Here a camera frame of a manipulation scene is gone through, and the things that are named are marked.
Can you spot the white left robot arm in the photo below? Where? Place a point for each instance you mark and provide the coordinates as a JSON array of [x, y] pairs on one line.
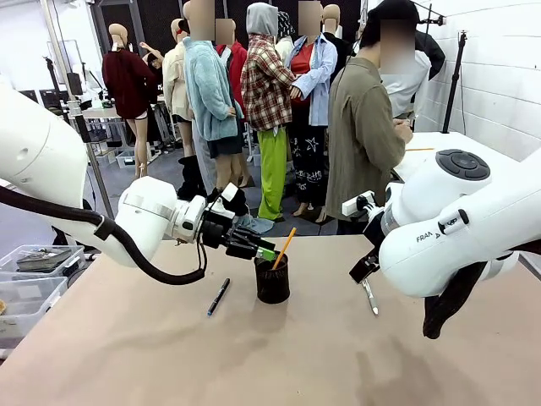
[[42, 144]]

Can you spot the black tripod stand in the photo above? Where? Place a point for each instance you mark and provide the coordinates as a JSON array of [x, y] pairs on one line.
[[455, 80]]

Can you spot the cream jacket mannequin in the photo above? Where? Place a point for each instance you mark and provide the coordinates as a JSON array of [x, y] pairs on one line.
[[175, 80]]

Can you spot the orange pencil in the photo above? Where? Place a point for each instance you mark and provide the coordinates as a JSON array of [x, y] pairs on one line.
[[284, 249]]

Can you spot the yellow pencil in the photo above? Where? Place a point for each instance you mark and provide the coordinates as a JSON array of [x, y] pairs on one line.
[[420, 149]]

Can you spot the bare head mannequin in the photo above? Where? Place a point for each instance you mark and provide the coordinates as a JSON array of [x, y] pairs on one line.
[[332, 17]]

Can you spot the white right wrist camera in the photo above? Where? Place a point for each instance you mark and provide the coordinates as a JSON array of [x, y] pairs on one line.
[[357, 204]]

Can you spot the plaid shirt green trousers mannequin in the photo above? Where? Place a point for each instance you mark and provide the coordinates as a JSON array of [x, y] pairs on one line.
[[268, 89]]

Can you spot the grey floor crate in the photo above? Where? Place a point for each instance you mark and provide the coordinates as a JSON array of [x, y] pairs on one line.
[[127, 160]]

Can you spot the black mesh pen holder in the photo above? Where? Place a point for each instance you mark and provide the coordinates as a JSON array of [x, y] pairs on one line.
[[272, 281]]

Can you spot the patterned headscarf mannequin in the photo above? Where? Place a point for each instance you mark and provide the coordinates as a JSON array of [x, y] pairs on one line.
[[285, 25]]

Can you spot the black haired small mannequin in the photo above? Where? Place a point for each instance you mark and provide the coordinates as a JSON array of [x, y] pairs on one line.
[[153, 59]]

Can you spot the silver pen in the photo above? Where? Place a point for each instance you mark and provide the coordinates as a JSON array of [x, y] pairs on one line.
[[371, 298]]

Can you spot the black pen blue tip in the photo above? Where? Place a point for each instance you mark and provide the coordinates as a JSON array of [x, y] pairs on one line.
[[219, 297]]

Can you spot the grey metal stand pole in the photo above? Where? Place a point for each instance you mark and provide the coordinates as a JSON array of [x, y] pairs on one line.
[[80, 114]]

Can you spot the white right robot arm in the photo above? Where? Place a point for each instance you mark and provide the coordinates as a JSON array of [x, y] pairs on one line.
[[456, 220]]

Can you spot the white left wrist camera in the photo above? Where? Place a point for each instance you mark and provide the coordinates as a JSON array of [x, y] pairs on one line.
[[230, 193]]

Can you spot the red jacket mannequin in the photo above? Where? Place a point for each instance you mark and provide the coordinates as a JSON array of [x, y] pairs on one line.
[[237, 63]]

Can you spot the clear bin with dark items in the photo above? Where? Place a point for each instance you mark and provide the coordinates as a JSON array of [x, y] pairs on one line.
[[42, 259]]

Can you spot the person's left hand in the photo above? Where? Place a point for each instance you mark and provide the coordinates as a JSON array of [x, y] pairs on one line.
[[402, 132]]

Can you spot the person in olive shirt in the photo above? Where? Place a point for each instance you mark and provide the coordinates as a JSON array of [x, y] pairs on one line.
[[359, 148]]

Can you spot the blue jeans pile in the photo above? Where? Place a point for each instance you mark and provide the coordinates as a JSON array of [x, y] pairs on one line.
[[255, 224]]

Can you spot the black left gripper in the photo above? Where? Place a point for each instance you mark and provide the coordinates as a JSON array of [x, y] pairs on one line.
[[214, 232]]

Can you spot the clear plastic bin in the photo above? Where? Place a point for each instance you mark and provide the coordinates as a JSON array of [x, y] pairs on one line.
[[25, 296]]

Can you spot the black white jacket mannequin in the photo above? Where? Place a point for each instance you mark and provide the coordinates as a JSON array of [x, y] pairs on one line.
[[427, 72]]

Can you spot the person's left forearm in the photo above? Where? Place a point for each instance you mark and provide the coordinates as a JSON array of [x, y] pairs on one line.
[[386, 122]]

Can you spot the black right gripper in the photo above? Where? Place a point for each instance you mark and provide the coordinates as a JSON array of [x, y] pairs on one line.
[[374, 230]]

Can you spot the light blue fleece mannequin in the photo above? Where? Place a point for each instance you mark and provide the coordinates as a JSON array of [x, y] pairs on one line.
[[209, 93]]

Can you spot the blue shirt printed trousers mannequin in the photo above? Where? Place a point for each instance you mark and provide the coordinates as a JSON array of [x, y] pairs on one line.
[[315, 84]]

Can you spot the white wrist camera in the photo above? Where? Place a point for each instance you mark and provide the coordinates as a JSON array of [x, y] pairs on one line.
[[357, 204], [230, 193]]

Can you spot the maroon sweater mannequin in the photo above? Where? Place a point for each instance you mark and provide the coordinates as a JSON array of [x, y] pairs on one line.
[[127, 84]]

